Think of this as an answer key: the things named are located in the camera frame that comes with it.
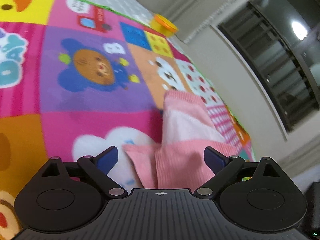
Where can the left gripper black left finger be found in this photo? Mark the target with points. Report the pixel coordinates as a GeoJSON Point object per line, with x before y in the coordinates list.
{"type": "Point", "coordinates": [85, 178]}

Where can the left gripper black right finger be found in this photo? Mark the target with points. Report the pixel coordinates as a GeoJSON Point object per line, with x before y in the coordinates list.
{"type": "Point", "coordinates": [230, 170]}

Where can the dark barred window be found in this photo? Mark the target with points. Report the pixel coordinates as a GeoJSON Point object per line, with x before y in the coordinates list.
{"type": "Point", "coordinates": [279, 39]}

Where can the yellow orange round container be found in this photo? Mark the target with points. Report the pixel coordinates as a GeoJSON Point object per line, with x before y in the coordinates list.
{"type": "Point", "coordinates": [162, 25]}

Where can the colourful cartoon play mat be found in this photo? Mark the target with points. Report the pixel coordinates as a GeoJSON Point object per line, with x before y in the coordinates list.
{"type": "Point", "coordinates": [77, 78]}

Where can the pink knitted sweater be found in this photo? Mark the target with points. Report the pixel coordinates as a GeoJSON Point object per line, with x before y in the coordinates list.
{"type": "Point", "coordinates": [178, 161]}

